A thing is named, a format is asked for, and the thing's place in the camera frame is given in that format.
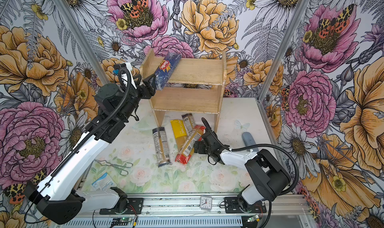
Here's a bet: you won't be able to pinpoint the small white desk clock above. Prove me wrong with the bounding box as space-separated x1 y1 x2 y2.
200 196 213 211

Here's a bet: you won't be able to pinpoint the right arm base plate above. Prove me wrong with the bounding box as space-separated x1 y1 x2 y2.
224 197 267 214

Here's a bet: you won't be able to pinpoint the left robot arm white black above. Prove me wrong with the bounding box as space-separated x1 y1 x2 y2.
24 75 156 225

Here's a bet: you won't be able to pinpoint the brown striped spaghetti bag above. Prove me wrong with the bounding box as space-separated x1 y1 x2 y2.
182 113 196 135

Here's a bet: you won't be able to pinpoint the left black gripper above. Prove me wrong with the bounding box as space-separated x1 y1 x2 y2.
118 73 157 120

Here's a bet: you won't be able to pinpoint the blue Barilla spaghetti box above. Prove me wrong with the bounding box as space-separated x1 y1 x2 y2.
155 53 182 91

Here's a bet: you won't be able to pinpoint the right black corrugated cable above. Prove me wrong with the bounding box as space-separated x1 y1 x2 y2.
200 117 300 196

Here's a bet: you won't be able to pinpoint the green circuit board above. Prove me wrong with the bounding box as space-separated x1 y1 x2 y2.
247 215 260 223
111 217 135 226

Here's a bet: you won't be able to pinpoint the yellow spaghetti bag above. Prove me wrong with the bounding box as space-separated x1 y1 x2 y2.
171 120 188 152

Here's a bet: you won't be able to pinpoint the small plastic packet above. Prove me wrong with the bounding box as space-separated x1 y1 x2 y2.
92 173 117 191

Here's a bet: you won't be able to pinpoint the blue grey glasses case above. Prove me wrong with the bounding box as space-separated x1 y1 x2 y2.
242 132 259 152

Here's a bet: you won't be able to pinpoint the grey white spaghetti bag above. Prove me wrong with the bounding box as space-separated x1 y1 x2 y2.
153 127 172 167

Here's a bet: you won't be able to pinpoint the red spaghetti bag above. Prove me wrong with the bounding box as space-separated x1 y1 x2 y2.
175 125 206 165

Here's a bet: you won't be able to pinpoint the left black corrugated cable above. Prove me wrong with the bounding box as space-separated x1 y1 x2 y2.
23 67 133 224

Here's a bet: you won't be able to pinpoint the wooden two-tier shelf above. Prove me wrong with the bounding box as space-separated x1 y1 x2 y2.
150 52 227 131

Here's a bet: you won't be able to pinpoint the green circuit board left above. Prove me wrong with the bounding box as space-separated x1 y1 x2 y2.
111 217 135 226

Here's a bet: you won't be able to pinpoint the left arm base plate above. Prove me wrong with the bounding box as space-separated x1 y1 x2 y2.
99 198 144 215

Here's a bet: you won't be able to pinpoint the metal scissors tongs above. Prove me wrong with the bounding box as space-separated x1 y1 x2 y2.
94 160 134 177

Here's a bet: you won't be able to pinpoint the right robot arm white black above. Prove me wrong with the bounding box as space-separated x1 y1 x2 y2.
194 131 298 213

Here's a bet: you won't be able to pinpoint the black corrugated cable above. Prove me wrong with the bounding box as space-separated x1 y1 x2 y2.
23 67 133 224
200 117 300 196

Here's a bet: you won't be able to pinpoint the green circuit board right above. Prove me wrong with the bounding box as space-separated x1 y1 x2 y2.
247 215 260 223

